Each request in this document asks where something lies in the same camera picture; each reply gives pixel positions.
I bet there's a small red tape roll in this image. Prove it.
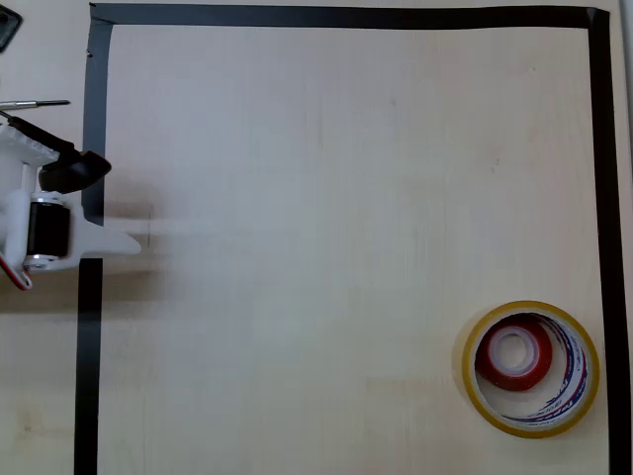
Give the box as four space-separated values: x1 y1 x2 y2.
474 316 555 393

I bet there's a long black bar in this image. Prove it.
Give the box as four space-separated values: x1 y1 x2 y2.
89 2 610 32

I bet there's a big yellow tape roll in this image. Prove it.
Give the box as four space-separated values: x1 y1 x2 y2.
461 299 601 439

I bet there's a thin metal screwdriver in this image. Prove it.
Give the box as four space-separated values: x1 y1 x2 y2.
0 99 72 111

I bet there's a black angular object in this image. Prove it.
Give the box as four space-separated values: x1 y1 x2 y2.
0 8 24 54

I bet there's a red robot cable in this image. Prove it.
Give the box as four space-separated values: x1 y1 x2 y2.
0 255 34 292

